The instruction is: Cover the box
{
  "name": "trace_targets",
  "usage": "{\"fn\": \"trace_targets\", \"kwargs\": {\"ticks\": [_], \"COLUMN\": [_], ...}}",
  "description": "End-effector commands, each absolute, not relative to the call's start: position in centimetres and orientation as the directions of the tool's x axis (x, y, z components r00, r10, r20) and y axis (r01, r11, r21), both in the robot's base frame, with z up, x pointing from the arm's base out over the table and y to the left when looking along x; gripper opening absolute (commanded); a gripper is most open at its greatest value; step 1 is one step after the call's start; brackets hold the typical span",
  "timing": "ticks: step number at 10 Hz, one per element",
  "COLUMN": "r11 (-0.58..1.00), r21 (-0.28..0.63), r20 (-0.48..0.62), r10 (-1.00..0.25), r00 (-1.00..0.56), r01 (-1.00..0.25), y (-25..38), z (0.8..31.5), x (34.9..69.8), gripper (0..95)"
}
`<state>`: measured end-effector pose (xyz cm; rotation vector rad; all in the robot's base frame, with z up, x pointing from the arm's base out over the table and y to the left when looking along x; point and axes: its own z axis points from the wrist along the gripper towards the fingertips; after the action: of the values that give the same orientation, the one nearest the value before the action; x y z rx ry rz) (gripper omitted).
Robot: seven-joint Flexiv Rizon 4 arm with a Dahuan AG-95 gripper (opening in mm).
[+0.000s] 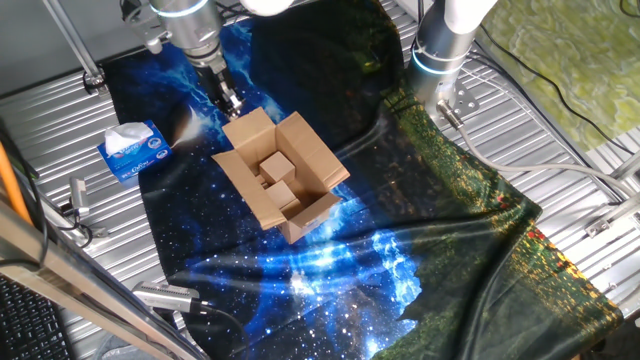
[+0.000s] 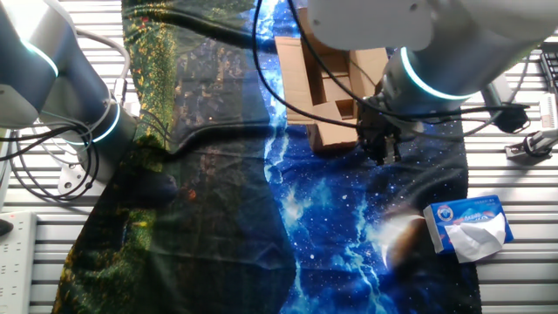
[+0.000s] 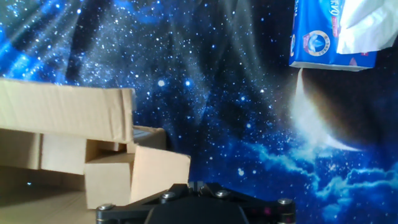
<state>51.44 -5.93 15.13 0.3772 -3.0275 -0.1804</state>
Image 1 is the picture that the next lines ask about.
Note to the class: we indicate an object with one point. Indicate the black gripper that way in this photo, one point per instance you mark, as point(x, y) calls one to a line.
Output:
point(215, 85)

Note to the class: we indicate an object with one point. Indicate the cardboard box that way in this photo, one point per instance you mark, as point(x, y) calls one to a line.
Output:
point(305, 150)

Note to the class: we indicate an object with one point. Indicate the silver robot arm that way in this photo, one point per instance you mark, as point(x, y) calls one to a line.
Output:
point(440, 40)

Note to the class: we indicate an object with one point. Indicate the blue tissue box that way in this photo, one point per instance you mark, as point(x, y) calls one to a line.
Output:
point(145, 155)

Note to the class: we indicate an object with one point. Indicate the narrow cardboard block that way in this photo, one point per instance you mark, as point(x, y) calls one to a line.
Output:
point(260, 180)

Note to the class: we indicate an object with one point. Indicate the white tissue sheet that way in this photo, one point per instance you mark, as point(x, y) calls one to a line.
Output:
point(125, 135)

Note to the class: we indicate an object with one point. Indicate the metal stand pole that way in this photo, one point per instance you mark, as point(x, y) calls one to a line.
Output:
point(70, 35)

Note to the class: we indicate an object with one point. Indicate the galaxy and forest print cloth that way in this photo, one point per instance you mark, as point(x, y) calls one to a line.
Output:
point(350, 280)

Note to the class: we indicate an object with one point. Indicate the orange stick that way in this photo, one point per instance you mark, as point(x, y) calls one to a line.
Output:
point(10, 180)

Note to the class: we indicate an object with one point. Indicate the grey towel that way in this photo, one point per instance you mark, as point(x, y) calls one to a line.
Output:
point(120, 350)

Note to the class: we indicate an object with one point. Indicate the black keyboard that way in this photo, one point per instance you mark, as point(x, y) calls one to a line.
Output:
point(30, 330)

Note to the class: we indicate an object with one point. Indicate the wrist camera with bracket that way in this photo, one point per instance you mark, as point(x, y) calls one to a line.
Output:
point(150, 37)

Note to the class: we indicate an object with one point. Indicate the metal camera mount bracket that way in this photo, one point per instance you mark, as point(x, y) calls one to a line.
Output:
point(100, 232)

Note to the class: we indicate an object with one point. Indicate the silver depth camera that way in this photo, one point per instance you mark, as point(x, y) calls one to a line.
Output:
point(160, 296)

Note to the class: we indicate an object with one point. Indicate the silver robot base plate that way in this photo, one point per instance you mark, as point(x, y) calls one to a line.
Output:
point(465, 102)

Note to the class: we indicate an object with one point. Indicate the aluminium frame bar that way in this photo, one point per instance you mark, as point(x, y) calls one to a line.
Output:
point(75, 285)

